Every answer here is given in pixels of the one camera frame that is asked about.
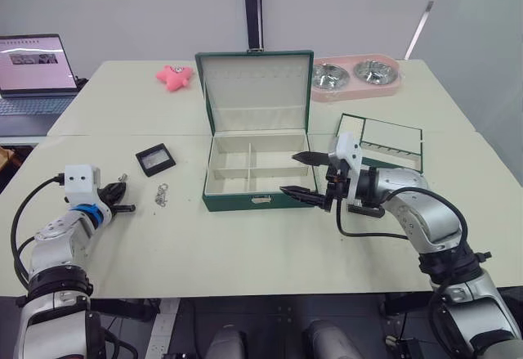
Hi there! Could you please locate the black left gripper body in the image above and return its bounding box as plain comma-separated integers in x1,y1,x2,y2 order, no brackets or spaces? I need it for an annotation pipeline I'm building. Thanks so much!
96,186,118,214

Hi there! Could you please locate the pink double bowl stand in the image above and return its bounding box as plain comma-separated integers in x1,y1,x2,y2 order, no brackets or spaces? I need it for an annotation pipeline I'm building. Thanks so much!
311,53,406,104

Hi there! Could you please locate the grey laptop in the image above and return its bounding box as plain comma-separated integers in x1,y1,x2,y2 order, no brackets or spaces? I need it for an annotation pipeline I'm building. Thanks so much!
0,33,81,117

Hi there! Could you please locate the pink star plush toy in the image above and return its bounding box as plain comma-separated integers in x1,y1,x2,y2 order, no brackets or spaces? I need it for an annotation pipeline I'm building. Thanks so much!
155,64,194,92

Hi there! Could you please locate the green cream jewelry tray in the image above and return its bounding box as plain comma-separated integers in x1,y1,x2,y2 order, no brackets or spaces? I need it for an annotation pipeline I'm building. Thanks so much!
333,112,423,173

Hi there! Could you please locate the black vertical post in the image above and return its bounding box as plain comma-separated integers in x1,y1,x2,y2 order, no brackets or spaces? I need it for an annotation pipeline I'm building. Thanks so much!
242,0,265,52

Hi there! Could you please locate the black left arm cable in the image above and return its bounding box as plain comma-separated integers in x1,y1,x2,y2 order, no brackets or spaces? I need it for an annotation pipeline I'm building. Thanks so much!
10,173,67,291

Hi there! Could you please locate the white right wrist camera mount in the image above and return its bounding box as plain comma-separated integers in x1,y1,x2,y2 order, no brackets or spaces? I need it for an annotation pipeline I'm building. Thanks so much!
328,131,365,209

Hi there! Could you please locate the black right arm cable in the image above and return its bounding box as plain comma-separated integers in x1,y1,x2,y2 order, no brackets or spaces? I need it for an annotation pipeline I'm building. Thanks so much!
334,195,414,242

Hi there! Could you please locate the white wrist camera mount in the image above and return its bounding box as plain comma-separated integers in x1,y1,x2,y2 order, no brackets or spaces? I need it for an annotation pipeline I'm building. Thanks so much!
328,131,365,209
63,164,101,207

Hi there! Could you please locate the white power strip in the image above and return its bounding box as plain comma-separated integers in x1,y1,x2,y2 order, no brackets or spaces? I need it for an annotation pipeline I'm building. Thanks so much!
149,298,181,359

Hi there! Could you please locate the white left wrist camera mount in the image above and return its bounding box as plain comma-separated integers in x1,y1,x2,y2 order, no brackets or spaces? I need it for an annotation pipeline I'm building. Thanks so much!
63,164,101,207

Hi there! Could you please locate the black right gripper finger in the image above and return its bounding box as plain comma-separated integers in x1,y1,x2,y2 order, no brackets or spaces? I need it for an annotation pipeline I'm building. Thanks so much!
279,186,333,213
290,150,331,168

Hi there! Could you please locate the steel pet bowl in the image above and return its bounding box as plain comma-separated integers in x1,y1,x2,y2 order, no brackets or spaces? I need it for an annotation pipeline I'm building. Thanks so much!
352,60,396,85
312,62,351,90

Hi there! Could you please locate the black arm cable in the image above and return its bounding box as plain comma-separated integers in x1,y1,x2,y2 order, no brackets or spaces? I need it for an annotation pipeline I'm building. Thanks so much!
10,173,67,291
334,195,414,242

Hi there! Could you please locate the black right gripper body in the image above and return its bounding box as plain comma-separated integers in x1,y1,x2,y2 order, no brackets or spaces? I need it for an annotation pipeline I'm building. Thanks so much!
325,160,351,213

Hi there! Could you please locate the green jewelry box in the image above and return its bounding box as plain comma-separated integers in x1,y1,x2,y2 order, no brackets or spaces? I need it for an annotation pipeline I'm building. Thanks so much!
194,49,318,213

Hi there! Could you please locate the grey rounded shape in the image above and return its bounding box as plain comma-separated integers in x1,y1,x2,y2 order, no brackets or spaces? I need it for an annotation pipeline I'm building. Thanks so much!
302,319,363,359
205,323,248,359

